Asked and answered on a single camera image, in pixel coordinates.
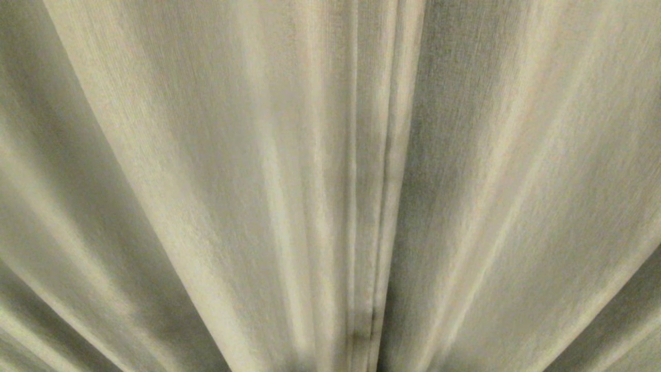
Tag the beige fabric curtain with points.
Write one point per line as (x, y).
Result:
(516, 181)
(181, 181)

